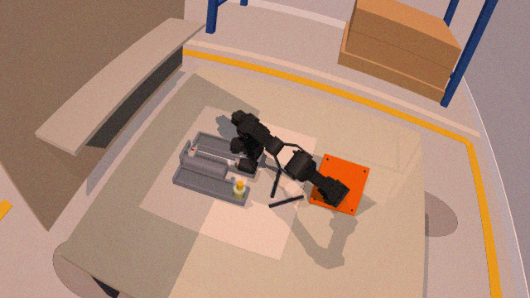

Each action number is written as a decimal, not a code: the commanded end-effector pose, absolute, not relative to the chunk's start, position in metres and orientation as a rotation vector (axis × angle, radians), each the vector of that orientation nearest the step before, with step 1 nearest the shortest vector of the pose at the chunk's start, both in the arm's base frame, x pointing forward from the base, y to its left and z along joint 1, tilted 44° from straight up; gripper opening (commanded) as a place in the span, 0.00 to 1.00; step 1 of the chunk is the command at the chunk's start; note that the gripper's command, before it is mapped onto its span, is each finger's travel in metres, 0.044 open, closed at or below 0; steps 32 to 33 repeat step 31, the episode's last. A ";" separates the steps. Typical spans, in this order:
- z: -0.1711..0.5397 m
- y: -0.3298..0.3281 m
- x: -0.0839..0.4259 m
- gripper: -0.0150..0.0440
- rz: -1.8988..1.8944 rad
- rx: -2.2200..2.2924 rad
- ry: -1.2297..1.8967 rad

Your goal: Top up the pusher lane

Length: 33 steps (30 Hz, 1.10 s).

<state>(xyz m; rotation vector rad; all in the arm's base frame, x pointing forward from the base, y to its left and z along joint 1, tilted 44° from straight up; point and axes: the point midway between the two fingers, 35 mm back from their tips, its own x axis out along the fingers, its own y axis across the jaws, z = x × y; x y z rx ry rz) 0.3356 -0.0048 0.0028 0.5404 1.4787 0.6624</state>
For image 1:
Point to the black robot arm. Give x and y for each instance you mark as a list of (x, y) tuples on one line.
[(301, 167)]

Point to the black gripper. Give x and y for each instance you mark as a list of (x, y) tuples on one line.
[(250, 164)]

